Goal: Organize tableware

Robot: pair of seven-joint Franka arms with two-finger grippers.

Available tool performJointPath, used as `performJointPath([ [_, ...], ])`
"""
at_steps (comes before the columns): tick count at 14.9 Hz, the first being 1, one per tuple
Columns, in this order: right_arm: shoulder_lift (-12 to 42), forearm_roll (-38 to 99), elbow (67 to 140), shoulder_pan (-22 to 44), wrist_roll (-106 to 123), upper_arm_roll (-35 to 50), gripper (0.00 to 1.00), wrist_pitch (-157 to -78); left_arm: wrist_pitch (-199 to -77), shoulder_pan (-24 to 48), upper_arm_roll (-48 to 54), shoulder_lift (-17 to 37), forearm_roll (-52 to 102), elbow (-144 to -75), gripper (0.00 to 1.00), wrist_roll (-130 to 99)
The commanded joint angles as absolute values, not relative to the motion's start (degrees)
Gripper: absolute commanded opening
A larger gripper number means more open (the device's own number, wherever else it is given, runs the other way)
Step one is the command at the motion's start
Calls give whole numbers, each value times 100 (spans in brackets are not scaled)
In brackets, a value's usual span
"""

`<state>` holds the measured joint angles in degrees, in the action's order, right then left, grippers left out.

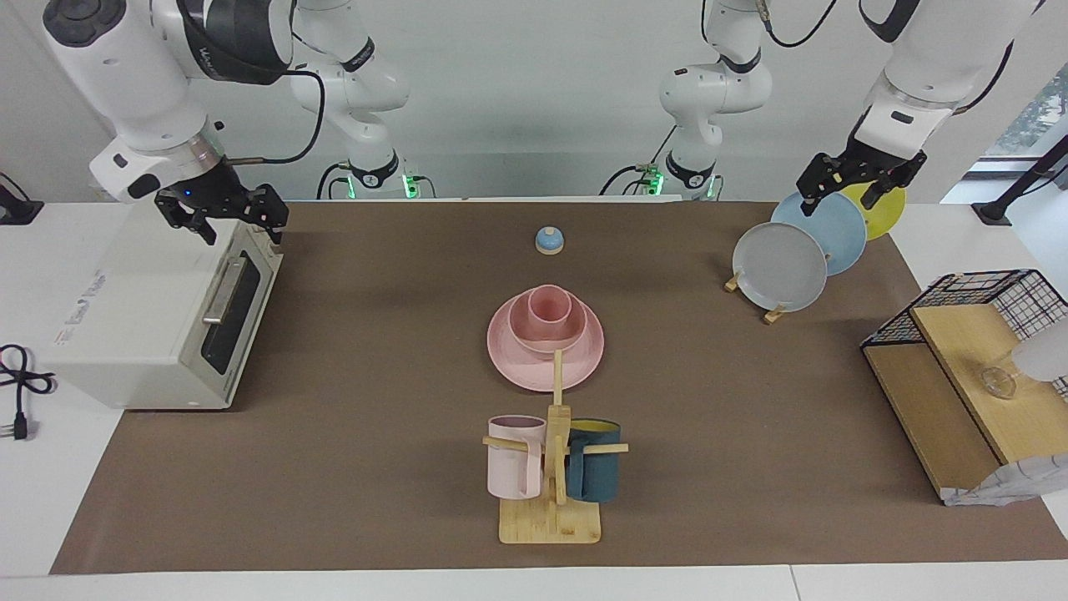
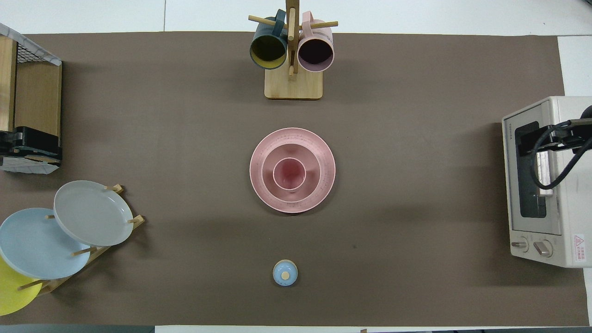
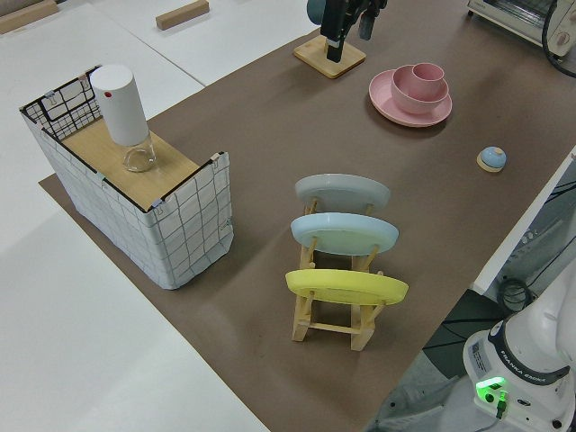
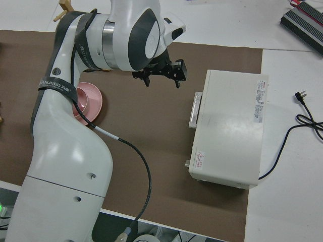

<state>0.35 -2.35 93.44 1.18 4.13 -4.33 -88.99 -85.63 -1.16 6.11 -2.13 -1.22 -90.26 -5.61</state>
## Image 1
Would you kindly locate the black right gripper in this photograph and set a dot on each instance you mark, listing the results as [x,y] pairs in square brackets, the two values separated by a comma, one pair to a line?
[217,196]

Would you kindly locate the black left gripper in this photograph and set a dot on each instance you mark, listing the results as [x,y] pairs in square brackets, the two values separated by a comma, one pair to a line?
[872,163]

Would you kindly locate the pink bowl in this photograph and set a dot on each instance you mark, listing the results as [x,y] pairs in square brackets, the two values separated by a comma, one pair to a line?
[521,334]

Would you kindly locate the pink cup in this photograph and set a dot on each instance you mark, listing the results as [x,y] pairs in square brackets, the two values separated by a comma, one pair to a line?
[551,309]

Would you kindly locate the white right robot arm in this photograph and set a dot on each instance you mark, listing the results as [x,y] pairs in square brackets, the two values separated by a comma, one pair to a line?
[142,75]

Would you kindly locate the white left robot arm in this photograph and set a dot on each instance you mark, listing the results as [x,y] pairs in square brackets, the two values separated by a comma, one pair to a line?
[926,67]

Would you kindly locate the light blue plate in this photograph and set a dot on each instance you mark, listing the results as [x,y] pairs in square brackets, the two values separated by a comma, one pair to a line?
[838,234]

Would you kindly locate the yellow plate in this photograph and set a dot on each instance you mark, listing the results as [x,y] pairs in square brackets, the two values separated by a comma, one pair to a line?
[889,213]

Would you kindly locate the grey plate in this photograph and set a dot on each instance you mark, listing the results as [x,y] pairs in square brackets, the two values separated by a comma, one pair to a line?
[780,267]

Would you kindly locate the cream toaster oven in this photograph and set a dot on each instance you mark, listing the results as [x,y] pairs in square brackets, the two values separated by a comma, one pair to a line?
[133,309]

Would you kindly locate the wooden plate rack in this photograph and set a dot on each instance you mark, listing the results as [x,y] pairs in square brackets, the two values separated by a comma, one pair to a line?
[773,315]

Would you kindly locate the clear glass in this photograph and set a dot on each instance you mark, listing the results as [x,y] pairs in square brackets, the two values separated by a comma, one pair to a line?
[999,382]

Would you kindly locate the brown table mat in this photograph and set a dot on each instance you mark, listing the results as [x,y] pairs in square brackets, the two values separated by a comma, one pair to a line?
[334,467]

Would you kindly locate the white frosted object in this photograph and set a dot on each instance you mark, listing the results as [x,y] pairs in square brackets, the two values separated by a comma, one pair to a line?
[1043,355]

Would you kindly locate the pink plate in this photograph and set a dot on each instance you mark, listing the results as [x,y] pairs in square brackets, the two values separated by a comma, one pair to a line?
[513,363]

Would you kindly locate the white patterned cloth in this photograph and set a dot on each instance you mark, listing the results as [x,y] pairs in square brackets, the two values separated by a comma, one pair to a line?
[1010,484]

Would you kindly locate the pale pink mug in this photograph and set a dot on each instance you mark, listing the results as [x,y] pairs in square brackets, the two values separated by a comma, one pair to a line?
[513,467]

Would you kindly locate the dark teal mug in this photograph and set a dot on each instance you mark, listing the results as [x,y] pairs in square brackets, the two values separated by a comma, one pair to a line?
[596,472]

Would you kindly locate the wooden mug tree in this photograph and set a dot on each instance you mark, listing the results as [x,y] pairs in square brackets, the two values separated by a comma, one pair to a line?
[551,522]

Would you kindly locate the black clamp mount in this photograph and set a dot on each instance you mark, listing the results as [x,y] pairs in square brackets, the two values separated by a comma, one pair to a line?
[17,209]

